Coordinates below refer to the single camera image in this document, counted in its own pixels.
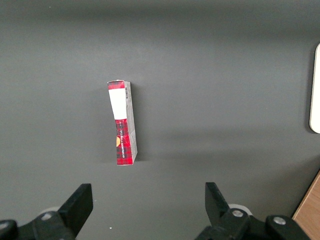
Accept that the red plaid cardboard box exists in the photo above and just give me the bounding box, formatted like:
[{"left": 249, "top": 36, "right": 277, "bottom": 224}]
[{"left": 107, "top": 79, "right": 138, "bottom": 167}]

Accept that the cream plastic tray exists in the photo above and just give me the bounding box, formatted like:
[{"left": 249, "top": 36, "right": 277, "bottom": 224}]
[{"left": 309, "top": 42, "right": 320, "bottom": 134}]

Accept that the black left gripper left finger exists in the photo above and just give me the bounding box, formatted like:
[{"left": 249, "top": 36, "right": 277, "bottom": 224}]
[{"left": 0, "top": 183, "right": 94, "bottom": 240}]

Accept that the wooden two-drawer cabinet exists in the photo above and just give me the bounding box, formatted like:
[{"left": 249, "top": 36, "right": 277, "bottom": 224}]
[{"left": 292, "top": 170, "right": 320, "bottom": 240}]

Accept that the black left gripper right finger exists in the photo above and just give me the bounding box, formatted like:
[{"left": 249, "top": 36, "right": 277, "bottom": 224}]
[{"left": 194, "top": 182, "right": 311, "bottom": 240}]

